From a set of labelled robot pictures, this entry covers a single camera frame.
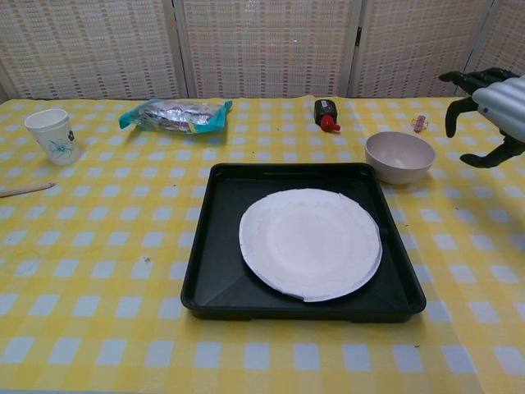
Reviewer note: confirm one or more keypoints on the white paper plate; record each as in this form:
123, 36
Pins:
307, 246

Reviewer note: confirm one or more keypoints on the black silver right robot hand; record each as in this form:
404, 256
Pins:
504, 102

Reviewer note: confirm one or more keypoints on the wooden stick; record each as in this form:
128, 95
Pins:
24, 189

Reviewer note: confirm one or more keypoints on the dark screen hinge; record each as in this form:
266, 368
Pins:
359, 35

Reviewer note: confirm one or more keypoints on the teal and silver snack bag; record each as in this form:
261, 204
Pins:
176, 115

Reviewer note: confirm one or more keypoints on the black bottle red cap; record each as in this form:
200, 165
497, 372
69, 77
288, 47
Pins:
325, 108

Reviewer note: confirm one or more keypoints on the pink binder clip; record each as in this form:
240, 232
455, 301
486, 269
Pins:
419, 123

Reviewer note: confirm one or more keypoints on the yellow white checkered tablecloth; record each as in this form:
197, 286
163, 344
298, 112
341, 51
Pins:
102, 287

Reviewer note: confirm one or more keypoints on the white paper cup blue flower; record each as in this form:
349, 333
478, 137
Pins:
53, 135

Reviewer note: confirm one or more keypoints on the beige round bowl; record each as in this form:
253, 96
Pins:
400, 158

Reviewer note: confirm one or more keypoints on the black plastic square tray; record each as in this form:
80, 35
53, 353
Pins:
213, 246

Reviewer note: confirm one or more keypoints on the woven folding screen panel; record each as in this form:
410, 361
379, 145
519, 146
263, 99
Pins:
506, 37
266, 45
414, 45
90, 45

